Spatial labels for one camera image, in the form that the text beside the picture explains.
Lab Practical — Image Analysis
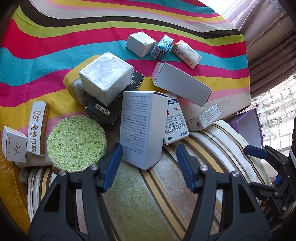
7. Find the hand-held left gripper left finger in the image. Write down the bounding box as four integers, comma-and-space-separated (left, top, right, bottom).
28, 142, 124, 241

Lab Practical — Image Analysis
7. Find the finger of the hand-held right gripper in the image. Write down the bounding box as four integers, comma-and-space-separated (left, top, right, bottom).
244, 144, 289, 176
248, 182, 287, 215

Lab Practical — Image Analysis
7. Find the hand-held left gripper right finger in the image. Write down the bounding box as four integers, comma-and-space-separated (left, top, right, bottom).
176, 144, 272, 241

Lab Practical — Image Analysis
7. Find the purple box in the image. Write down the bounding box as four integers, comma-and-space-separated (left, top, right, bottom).
229, 108, 264, 149

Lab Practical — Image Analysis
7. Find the black box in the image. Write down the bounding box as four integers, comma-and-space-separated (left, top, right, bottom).
86, 71, 145, 131

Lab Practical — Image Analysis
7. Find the round green sponge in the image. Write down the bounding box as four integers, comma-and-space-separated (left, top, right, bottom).
47, 115, 107, 173

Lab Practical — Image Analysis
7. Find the tall white text box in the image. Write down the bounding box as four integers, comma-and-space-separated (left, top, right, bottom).
120, 91, 169, 171

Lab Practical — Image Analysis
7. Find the white red print box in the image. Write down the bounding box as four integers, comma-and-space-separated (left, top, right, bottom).
163, 93, 190, 146

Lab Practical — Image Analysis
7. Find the striped beige cushion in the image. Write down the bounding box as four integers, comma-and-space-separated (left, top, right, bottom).
26, 119, 271, 241

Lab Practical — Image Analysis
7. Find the white lace curtain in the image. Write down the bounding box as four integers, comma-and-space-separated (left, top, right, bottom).
251, 74, 296, 150

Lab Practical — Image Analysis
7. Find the small white text box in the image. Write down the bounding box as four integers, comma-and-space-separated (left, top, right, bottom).
187, 104, 222, 132

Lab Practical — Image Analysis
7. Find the long white box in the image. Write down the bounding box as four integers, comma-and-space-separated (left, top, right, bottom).
151, 62, 213, 107

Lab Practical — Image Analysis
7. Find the tall gold white box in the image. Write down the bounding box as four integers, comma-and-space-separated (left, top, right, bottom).
27, 101, 51, 156

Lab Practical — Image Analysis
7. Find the large silver white cube box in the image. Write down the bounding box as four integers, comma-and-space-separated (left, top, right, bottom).
79, 52, 134, 107

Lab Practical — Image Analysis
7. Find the yellow sponge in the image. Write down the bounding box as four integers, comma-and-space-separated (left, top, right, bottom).
63, 55, 101, 106

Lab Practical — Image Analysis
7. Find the small white diamond logo box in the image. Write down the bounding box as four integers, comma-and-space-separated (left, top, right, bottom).
2, 126, 28, 163

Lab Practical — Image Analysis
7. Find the yellow leather sofa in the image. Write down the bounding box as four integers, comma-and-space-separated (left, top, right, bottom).
0, 137, 30, 234

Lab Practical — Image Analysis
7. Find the white orange soft packet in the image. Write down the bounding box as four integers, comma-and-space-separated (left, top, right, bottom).
171, 40, 202, 69

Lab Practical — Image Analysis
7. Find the pink pleated curtain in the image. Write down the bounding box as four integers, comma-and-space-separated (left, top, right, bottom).
222, 0, 296, 99

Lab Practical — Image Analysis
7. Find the small teal box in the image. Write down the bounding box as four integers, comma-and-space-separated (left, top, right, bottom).
151, 35, 174, 61

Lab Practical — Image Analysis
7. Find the small plain white box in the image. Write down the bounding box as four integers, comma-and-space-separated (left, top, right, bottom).
125, 32, 157, 58

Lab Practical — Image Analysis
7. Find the striped colourful cloth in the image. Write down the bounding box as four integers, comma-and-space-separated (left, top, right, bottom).
0, 0, 251, 167

